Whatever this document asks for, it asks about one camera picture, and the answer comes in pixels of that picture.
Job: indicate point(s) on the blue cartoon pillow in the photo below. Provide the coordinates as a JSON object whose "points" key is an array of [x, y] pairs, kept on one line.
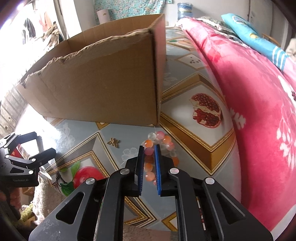
{"points": [[247, 33]]}

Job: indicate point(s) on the pink floral quilt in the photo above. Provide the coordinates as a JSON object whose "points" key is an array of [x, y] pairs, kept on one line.
{"points": [[262, 106]]}

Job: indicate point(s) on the teal floral wall cloth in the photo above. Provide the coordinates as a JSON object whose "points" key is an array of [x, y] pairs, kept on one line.
{"points": [[119, 9]]}

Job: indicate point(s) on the white fuzzy blanket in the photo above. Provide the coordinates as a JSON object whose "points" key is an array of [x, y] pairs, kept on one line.
{"points": [[45, 200]]}

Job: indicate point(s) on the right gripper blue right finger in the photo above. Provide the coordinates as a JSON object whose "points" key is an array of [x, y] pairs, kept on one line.
{"points": [[166, 186]]}

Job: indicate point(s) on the hanging clothes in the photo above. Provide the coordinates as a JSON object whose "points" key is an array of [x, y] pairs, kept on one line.
{"points": [[28, 31]]}

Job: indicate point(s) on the gold butterfly brooch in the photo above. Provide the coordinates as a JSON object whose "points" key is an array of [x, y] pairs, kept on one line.
{"points": [[113, 142]]}

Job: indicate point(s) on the green fuzzy sleeve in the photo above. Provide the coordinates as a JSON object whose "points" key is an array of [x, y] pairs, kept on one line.
{"points": [[27, 214]]}

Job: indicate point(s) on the person's left hand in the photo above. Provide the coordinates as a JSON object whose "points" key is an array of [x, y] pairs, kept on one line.
{"points": [[15, 197]]}

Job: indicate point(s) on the rolled pink mat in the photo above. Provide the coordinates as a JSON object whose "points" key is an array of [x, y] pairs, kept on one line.
{"points": [[103, 16]]}

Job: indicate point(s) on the blue water jug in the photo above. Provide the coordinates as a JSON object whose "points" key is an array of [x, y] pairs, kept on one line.
{"points": [[185, 10]]}

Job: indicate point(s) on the brown cardboard box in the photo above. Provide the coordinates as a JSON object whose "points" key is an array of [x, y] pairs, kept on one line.
{"points": [[111, 73]]}

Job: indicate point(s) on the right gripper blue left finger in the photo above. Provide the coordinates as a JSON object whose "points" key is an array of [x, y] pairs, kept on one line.
{"points": [[136, 174]]}

